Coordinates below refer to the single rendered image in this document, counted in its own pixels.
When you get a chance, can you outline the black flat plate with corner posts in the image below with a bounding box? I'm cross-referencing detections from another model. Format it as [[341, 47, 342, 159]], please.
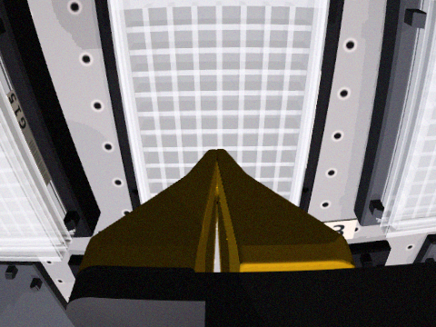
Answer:
[[413, 234, 436, 263]]

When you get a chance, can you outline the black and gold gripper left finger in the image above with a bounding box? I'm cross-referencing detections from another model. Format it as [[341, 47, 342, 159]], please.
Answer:
[[78, 149, 217, 273]]

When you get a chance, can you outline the black flat plate with locator pegs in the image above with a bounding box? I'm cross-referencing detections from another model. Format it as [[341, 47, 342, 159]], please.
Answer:
[[349, 240, 391, 267]]

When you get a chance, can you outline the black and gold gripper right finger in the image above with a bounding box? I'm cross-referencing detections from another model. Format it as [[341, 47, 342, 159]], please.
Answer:
[[217, 149, 356, 273]]

